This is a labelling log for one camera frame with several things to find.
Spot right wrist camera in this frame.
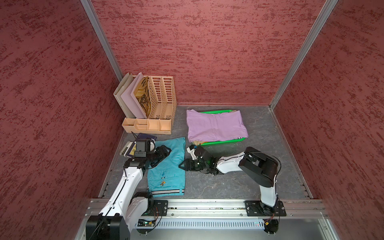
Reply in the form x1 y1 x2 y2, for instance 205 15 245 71
187 145 212 161

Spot lilac folder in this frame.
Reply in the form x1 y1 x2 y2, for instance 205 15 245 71
124 73 145 119

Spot purple pants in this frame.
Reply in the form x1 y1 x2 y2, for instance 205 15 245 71
186 108 249 143

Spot beige plastic file organizer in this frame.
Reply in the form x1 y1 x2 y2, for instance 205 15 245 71
122 75 177 135

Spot brown patterned book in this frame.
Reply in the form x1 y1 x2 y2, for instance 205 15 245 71
132 76 151 118

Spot grey folder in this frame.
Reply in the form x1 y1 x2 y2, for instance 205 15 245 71
113 73 135 118

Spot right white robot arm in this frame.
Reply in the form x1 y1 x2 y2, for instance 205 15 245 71
179 145 281 210

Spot teal shorts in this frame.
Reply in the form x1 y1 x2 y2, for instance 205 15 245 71
147 137 186 198

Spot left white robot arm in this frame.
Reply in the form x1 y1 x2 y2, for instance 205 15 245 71
86 145 172 240

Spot right aluminium corner post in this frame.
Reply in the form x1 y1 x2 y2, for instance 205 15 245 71
269 0 338 111

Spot dark blue notebook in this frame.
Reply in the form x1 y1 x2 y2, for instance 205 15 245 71
120 133 157 158

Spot khaki pants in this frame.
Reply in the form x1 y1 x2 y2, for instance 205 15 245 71
193 141 206 146

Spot green plastic basket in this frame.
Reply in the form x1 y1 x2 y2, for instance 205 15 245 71
191 109 246 146

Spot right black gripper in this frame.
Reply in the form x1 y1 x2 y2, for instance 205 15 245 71
178 158 209 172

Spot left aluminium corner post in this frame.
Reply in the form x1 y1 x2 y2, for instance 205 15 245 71
81 0 123 82

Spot aluminium corner post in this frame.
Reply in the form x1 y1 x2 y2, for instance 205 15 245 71
269 0 338 111
81 0 123 82

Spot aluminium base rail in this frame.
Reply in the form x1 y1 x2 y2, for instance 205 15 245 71
74 197 340 240

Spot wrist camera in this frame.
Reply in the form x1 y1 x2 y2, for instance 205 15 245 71
187 145 212 161
134 139 155 158

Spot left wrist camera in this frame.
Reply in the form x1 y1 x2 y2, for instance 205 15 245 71
134 139 155 158

